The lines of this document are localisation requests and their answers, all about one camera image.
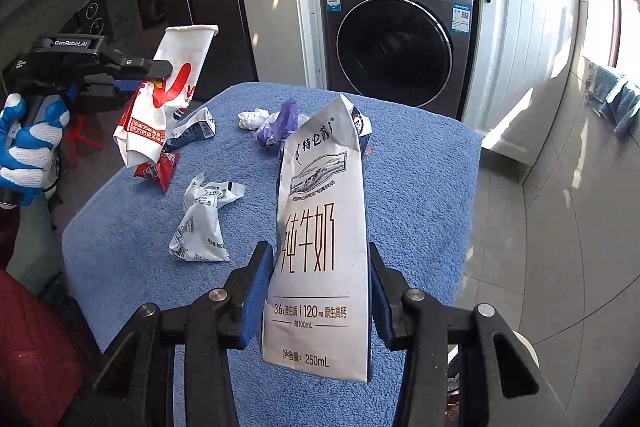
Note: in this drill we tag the red stool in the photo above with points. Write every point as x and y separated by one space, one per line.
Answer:
80 139

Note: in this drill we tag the white tissue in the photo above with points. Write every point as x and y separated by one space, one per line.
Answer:
252 118

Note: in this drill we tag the faded blue rag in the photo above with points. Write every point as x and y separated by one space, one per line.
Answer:
597 87

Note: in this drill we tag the dark blue carton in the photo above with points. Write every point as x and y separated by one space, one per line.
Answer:
195 131

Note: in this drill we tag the white green carton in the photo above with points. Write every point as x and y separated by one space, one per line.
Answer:
197 217

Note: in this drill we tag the purple plastic bag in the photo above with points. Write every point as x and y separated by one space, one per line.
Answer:
282 122

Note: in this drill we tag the dark grey washing machine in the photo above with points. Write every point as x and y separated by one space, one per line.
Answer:
395 42

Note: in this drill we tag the blue fluffy rag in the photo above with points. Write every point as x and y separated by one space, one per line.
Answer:
625 107

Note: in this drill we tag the black induction cooktop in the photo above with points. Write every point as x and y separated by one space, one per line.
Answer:
92 14

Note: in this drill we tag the red snack wrapper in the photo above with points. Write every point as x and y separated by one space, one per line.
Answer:
159 169

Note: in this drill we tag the white milk carton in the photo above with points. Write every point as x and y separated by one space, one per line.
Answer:
320 217

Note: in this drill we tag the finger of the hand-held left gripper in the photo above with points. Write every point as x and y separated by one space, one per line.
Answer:
145 69
102 97

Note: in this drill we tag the white cabinet door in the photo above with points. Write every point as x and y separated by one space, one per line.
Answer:
525 67

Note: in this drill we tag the person's left hand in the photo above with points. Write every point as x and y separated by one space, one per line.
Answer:
30 157

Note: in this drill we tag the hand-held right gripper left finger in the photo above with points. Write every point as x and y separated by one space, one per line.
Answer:
254 299

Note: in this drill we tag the crushed white red paper cup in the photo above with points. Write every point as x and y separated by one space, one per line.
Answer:
172 72

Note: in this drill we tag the person's red garment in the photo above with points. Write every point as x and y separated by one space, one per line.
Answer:
35 347

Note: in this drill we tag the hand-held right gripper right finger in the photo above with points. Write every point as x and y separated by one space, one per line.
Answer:
383 307

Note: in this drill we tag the blue towel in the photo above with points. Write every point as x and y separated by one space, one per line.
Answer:
420 187

